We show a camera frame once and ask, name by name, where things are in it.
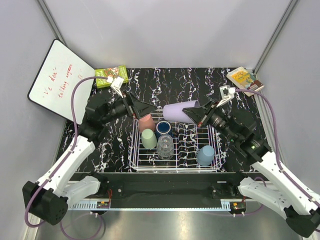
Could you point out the white dry-erase board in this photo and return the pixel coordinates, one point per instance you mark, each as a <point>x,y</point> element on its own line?
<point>56,79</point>

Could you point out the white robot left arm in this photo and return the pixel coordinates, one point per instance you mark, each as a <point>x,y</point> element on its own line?
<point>50,196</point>

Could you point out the light blue plastic cup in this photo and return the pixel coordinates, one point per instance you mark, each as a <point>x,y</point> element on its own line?
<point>205,155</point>

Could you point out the dark blue ceramic mug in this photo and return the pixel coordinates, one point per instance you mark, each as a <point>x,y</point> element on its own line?
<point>163,128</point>

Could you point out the green paperback book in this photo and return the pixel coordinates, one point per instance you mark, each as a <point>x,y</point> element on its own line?
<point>111,74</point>

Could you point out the yellow paperback book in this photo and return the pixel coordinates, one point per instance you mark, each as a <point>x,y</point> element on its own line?
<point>241,77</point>

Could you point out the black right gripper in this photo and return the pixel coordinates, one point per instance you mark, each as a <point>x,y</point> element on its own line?
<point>201,115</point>

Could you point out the lilac plastic cup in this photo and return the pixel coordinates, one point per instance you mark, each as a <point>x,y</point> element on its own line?
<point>174,112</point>

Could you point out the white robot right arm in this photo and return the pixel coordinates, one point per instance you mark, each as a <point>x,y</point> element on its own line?
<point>293,200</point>

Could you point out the white wire dish rack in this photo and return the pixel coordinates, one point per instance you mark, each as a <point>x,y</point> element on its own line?
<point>188,139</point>

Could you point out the red paperback book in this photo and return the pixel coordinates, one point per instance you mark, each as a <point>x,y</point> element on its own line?
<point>253,85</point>

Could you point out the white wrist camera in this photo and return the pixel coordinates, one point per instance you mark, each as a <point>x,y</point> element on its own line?
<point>227,94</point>
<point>116,84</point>

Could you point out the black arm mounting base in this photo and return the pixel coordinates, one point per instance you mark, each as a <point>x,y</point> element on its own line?
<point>168,190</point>

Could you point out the green plastic cup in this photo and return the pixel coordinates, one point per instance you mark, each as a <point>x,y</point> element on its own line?
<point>148,139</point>

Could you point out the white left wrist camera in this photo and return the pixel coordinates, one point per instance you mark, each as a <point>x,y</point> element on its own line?
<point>116,84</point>

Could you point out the pink plastic cup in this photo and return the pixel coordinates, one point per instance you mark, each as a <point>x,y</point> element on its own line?
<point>146,122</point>

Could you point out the white slotted cable duct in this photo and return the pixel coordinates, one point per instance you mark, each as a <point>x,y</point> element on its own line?
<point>90,205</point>

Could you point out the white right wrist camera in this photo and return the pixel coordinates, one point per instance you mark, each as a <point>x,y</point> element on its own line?
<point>227,94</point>

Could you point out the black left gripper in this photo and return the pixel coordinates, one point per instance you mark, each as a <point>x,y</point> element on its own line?
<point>132,105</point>

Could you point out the clear glass tumbler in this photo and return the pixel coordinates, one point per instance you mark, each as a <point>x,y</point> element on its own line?
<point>165,147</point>

